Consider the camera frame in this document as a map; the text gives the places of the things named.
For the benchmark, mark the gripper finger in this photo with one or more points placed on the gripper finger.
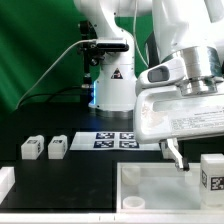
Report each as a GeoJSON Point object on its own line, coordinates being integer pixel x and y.
{"type": "Point", "coordinates": [181, 163]}

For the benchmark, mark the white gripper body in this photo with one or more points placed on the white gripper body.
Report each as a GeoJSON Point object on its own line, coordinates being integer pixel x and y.
{"type": "Point", "coordinates": [163, 113]}

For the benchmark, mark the white square tabletop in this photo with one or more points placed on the white square tabletop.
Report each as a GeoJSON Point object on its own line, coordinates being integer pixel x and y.
{"type": "Point", "coordinates": [160, 187]}

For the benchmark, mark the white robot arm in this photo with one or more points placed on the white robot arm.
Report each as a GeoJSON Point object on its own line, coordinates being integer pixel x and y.
{"type": "Point", "coordinates": [182, 28]}

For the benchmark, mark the white sheet with markers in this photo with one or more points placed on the white sheet with markers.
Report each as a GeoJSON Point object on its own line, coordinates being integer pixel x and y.
{"type": "Point", "coordinates": [109, 141]}

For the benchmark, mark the white obstacle block left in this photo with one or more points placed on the white obstacle block left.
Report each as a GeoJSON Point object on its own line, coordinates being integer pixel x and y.
{"type": "Point", "coordinates": [7, 180]}

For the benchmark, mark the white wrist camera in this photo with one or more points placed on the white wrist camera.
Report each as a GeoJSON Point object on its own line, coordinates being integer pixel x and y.
{"type": "Point", "coordinates": [167, 73]}

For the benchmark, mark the black camera on stand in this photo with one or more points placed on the black camera on stand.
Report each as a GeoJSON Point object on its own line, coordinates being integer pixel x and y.
{"type": "Point", "coordinates": [102, 38]}

